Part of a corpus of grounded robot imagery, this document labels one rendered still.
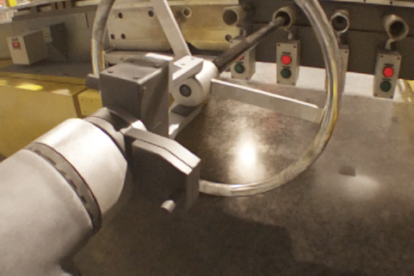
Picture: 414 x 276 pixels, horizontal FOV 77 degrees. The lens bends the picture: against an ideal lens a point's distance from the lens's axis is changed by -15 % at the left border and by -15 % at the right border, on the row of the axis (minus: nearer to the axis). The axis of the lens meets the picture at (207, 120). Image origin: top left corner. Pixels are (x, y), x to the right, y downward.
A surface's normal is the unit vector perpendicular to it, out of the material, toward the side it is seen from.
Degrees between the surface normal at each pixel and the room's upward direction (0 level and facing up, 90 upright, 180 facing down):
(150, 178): 90
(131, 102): 90
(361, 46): 90
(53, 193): 50
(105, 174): 69
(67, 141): 21
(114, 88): 90
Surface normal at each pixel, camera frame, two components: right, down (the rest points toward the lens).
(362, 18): -0.43, 0.44
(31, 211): 0.65, -0.46
